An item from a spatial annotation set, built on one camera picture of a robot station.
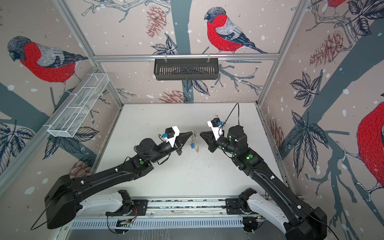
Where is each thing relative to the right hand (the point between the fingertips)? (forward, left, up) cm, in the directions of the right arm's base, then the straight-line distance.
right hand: (200, 135), depth 70 cm
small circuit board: (-34, +36, -28) cm, 57 cm away
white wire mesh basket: (+2, +65, +6) cm, 65 cm away
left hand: (-4, +4, +7) cm, 9 cm away
